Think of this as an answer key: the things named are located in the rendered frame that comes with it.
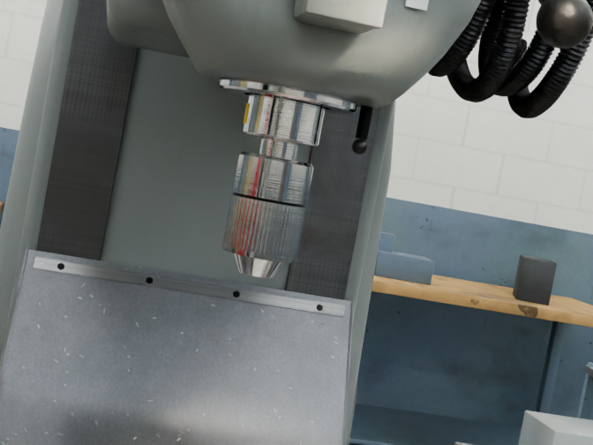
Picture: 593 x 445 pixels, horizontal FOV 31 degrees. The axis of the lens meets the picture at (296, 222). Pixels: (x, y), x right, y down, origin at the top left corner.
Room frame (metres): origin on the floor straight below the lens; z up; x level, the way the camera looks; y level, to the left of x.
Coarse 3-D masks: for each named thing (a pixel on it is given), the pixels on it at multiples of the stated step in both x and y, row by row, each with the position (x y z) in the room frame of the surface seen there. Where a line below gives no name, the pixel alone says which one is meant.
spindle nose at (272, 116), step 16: (256, 96) 0.63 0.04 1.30; (272, 96) 0.63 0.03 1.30; (256, 112) 0.63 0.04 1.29; (272, 112) 0.63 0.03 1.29; (288, 112) 0.62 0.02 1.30; (304, 112) 0.63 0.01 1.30; (320, 112) 0.64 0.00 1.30; (256, 128) 0.63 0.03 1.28; (272, 128) 0.62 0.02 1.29; (288, 128) 0.62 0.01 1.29; (304, 128) 0.63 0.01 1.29; (320, 128) 0.64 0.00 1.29; (304, 144) 0.64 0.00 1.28
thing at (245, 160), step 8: (248, 152) 0.63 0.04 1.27; (240, 160) 0.64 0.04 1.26; (248, 160) 0.63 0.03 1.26; (256, 160) 0.63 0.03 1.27; (264, 160) 0.63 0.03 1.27; (272, 160) 0.62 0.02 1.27; (280, 160) 0.63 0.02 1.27; (288, 160) 0.63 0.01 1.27; (248, 168) 0.63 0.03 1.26; (256, 168) 0.63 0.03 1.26; (264, 168) 0.63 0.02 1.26; (272, 168) 0.62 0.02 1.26; (280, 168) 0.62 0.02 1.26; (288, 168) 0.63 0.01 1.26; (296, 168) 0.63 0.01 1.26; (304, 168) 0.63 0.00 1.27; (312, 168) 0.64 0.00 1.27; (288, 176) 0.63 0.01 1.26; (296, 176) 0.63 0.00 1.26; (304, 176) 0.63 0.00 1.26
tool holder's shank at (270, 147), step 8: (256, 136) 0.64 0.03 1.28; (264, 144) 0.64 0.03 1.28; (272, 144) 0.64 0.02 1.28; (280, 144) 0.64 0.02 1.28; (288, 144) 0.64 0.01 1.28; (296, 144) 0.64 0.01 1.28; (264, 152) 0.64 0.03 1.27; (272, 152) 0.64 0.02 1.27; (280, 152) 0.64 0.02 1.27; (288, 152) 0.64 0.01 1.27
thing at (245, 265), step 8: (240, 256) 0.64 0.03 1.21; (240, 264) 0.64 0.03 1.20; (248, 264) 0.63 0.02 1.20; (256, 264) 0.63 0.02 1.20; (264, 264) 0.63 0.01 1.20; (272, 264) 0.64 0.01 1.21; (280, 264) 0.64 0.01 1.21; (240, 272) 0.64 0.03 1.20; (248, 272) 0.64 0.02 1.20; (256, 272) 0.64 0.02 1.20; (264, 272) 0.64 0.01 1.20; (272, 272) 0.64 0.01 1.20
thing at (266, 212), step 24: (240, 168) 0.64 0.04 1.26; (240, 192) 0.63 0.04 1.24; (264, 192) 0.62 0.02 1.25; (288, 192) 0.63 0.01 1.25; (240, 216) 0.63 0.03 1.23; (264, 216) 0.62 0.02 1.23; (288, 216) 0.63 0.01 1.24; (240, 240) 0.63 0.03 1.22; (264, 240) 0.62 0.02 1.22; (288, 240) 0.63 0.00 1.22
